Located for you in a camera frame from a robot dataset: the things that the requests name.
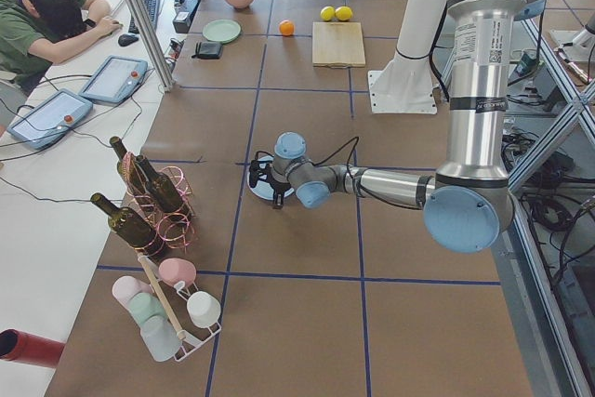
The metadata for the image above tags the mint green cup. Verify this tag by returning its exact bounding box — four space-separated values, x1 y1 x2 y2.
126 292 166 326

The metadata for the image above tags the light green plate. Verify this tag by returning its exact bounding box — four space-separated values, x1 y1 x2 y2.
203 20 242 44

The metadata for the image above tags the white wire cup rack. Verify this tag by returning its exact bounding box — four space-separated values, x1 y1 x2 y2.
147 257 221 362

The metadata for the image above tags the person's hand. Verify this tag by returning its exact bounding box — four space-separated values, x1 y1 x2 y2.
94 16 123 37

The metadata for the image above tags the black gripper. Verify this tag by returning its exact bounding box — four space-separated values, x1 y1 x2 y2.
269 167 291 208

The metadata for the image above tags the red cylinder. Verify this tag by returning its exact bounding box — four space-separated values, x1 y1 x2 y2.
1 329 65 368

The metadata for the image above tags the dark green wine bottle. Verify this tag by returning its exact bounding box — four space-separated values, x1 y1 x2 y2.
136 155 192 220
109 136 149 203
90 192 165 257

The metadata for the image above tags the green box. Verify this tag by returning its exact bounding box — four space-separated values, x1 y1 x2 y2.
514 49 539 77

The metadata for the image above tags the black folded cloth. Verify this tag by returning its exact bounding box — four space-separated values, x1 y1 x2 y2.
192 41 223 60

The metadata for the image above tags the light blue plate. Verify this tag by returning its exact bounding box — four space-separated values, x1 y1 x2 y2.
249 155 294 202

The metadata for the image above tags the black computer mouse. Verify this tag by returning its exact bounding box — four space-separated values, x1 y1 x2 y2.
117 33 139 47

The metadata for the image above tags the copper wire bottle rack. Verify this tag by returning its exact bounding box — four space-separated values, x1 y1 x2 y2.
117 152 195 262

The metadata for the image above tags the blue teach pendant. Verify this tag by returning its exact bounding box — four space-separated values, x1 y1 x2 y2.
79 56 148 105
7 89 93 150

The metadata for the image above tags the white plastic cup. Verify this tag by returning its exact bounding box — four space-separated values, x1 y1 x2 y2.
187 291 221 328

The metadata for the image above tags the blue teach pendant far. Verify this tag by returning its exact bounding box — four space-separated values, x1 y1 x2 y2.
79 56 148 105

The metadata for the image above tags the blue teach pendant near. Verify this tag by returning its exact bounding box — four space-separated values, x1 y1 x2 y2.
7 89 93 150

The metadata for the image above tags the yellow lemon right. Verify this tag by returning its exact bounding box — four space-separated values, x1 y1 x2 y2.
335 6 353 21

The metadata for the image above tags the aluminium frame post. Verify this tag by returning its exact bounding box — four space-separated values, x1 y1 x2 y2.
126 0 174 92

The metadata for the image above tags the bamboo cutting board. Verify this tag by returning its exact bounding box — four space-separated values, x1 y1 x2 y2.
312 21 366 68

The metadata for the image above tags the yellow lemon left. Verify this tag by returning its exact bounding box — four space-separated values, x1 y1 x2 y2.
320 6 336 22

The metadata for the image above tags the orange fruit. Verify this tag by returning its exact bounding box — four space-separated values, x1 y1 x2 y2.
278 20 295 37

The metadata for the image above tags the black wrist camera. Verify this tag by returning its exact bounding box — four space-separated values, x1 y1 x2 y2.
248 159 271 189

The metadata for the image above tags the wooden rack handle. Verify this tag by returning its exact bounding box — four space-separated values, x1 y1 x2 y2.
138 256 186 340

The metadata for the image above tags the person in green shirt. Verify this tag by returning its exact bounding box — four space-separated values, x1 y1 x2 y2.
1 0 113 95

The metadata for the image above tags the black keyboard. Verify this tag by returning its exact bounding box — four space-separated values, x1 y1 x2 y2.
127 0 163 35

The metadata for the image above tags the yellow lemon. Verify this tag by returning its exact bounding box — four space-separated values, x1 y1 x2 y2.
320 6 336 22
335 6 353 21

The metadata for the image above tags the pale pink cup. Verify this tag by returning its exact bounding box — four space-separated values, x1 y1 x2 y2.
112 275 153 310

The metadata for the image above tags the light blue cup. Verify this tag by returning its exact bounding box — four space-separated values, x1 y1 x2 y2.
140 315 181 362

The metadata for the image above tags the black camera cable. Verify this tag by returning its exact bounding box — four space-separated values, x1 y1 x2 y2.
310 136 361 166

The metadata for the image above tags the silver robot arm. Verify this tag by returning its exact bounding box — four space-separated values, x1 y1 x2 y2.
248 0 546 253

